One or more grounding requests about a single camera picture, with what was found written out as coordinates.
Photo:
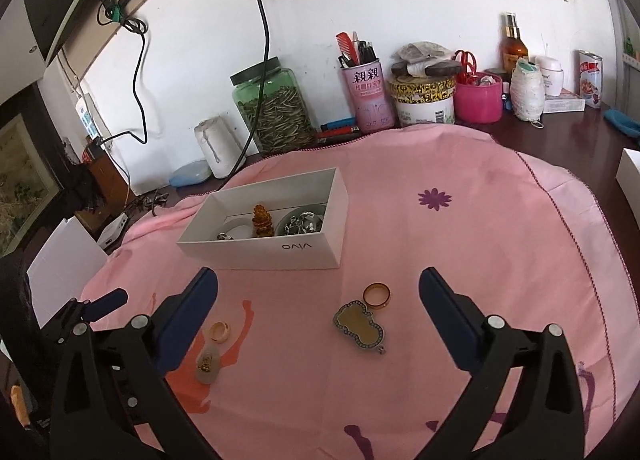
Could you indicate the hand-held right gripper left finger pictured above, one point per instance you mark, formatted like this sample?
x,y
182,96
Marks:
x,y
187,325

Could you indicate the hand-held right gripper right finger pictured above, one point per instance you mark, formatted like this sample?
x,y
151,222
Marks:
x,y
450,325

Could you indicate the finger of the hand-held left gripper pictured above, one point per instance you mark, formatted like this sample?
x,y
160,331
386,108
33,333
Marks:
x,y
106,304

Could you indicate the jade pendant gold figure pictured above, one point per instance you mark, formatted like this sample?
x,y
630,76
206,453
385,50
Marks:
x,y
209,367

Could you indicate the amber pendant silver frame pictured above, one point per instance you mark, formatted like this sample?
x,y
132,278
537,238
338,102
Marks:
x,y
361,327

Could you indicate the white cardboard box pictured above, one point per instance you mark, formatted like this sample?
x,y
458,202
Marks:
x,y
260,252

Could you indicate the pale grey jade bangle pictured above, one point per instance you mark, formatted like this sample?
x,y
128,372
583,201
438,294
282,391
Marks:
x,y
237,231

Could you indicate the amber bead ornament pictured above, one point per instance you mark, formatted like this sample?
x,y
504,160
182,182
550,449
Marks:
x,y
262,222

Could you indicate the silver rings cluster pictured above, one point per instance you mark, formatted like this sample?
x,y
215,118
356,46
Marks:
x,y
302,224

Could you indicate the person's left forearm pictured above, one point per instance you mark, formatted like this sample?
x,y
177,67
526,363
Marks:
x,y
19,405

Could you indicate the white cardboard sheet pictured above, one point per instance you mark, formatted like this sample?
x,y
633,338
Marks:
x,y
65,265

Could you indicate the pink printed cloth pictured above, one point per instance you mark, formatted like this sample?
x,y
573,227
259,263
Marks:
x,y
450,265

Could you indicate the small white router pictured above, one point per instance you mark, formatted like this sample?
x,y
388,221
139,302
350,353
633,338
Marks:
x,y
112,230

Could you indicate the brown framed picture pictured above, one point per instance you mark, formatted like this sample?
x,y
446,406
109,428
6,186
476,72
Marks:
x,y
22,190

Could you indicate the blue oval case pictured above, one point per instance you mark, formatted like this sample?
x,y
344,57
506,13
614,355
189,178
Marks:
x,y
190,174

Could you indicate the white thread spool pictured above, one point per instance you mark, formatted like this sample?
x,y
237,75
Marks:
x,y
220,145

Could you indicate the white power strip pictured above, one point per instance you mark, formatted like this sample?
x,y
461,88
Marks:
x,y
90,117

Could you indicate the white round woven tin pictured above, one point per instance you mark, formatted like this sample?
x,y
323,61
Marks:
x,y
422,102

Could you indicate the red marker pen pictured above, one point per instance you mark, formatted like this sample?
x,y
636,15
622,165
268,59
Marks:
x,y
337,131

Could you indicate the pink round container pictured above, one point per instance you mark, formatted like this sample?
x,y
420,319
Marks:
x,y
477,100

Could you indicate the blue marker pen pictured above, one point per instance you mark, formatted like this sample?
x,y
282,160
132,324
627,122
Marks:
x,y
340,122

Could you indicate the white box with dark edge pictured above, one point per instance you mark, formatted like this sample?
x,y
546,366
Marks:
x,y
630,180

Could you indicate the green glass jar of seeds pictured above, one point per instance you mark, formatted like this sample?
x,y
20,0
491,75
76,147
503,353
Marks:
x,y
275,110

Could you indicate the pink cylindrical can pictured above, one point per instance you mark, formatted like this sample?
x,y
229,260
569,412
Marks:
x,y
367,100

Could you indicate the white thread ball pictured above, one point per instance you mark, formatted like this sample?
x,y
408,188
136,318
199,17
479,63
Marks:
x,y
527,92

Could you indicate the flat white carton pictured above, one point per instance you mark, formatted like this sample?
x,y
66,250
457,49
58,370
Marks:
x,y
565,102

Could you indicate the wrapped bundle with wooden block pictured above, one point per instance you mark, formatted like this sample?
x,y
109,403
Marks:
x,y
425,62

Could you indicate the red scissors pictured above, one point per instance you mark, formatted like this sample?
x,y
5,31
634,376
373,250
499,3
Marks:
x,y
466,60

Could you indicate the white cream jar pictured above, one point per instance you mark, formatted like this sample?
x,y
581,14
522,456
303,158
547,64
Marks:
x,y
549,75

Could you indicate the red and white can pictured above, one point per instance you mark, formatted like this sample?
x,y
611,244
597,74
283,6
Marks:
x,y
591,80

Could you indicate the amber spray bottle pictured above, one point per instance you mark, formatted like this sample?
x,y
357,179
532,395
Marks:
x,y
515,47

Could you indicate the black pens bunch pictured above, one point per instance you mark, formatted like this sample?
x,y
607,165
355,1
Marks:
x,y
365,51

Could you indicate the red comb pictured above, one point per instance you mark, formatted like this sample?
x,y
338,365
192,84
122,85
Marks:
x,y
345,45

